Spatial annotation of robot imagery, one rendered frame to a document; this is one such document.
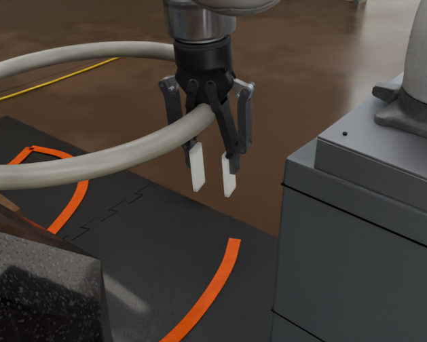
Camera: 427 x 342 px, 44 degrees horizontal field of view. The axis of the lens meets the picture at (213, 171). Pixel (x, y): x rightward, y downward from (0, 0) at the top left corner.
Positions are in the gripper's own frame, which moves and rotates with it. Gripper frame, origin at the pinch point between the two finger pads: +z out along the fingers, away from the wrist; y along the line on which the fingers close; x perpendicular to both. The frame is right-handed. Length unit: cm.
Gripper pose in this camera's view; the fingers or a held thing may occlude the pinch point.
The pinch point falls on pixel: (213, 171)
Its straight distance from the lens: 77.9
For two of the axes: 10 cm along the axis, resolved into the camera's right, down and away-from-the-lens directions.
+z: 0.7, 8.6, 5.1
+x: -3.9, 5.0, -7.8
